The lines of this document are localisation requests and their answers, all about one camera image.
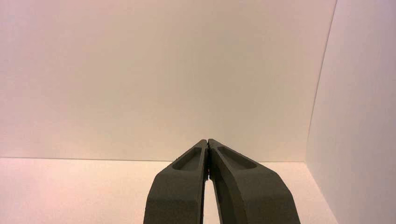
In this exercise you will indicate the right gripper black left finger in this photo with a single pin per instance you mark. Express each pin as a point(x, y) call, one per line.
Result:
point(179, 191)

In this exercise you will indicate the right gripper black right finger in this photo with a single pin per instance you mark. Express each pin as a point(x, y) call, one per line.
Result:
point(247, 191)

